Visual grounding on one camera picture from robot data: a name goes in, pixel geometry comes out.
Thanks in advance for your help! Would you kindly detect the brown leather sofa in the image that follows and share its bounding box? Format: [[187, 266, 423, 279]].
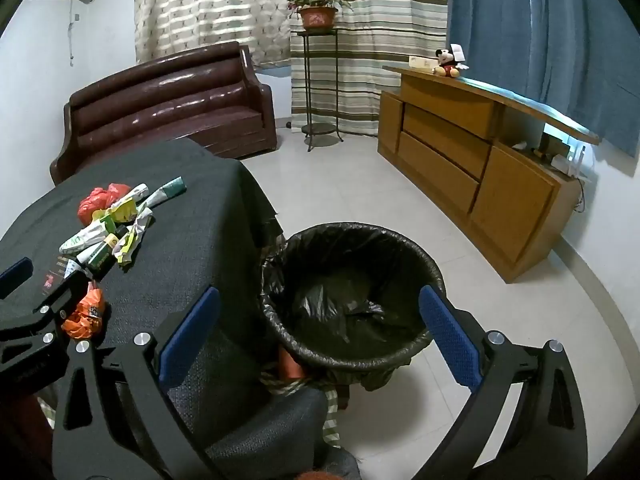
[[49, 41, 278, 186]]

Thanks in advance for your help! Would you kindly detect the black packet with red print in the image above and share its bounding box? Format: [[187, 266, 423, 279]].
[[42, 255, 83, 293]]

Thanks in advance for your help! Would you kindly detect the red plastic bag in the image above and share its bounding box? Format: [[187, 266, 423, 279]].
[[77, 183, 133, 224]]

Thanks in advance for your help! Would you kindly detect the wall cable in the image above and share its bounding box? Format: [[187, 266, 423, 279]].
[[69, 0, 82, 68]]

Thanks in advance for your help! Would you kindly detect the red plastic item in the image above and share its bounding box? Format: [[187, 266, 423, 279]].
[[278, 346, 307, 382]]

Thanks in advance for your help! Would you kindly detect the white green print wrapper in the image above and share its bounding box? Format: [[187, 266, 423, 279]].
[[59, 220, 113, 255]]

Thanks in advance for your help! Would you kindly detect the trash bin with black bag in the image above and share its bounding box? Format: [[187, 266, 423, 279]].
[[260, 221, 447, 392]]

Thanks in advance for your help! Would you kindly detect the white router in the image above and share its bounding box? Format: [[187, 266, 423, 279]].
[[550, 144, 590, 179]]

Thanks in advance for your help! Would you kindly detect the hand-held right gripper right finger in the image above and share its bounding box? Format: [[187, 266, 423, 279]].
[[419, 284, 588, 480]]

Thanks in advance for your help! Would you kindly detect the teal-ended wrapper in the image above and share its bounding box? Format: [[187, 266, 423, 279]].
[[141, 176, 187, 209]]

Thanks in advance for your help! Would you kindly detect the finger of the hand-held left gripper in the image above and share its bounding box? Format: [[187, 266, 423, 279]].
[[0, 272, 90, 356], [0, 257, 33, 302]]

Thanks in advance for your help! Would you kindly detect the mouse plush toy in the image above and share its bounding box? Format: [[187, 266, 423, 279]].
[[432, 47, 468, 79]]

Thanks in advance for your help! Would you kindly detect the black metal plant stand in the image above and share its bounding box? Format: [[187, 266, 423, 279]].
[[296, 29, 345, 152]]

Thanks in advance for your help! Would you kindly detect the orange wrapper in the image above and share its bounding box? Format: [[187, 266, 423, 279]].
[[61, 281, 107, 339]]

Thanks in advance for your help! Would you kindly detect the striped curtain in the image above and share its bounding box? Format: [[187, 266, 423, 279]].
[[289, 0, 448, 137]]

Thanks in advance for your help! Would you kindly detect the potted plant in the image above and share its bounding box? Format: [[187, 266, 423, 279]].
[[287, 0, 353, 31]]

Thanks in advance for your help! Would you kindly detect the dark green packet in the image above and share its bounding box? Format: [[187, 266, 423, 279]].
[[75, 234, 128, 275]]

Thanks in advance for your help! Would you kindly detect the yellow white wrapper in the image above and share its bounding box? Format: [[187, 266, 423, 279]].
[[115, 207, 154, 266]]

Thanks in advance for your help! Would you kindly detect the small brown box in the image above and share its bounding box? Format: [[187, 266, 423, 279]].
[[541, 132, 571, 159]]

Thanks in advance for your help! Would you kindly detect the dark grey tablecloth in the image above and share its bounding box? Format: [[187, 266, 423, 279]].
[[0, 137, 362, 480]]

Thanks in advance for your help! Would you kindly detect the blue curtain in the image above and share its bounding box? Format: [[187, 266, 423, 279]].
[[445, 0, 640, 158]]

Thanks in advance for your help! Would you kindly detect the wooden cabinet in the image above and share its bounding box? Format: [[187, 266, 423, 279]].
[[377, 65, 601, 282]]

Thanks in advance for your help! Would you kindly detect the beige patterned curtain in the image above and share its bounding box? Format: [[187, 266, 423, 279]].
[[134, 0, 293, 70]]

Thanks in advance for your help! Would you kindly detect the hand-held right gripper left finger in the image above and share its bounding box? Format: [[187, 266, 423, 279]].
[[52, 285, 223, 480]]

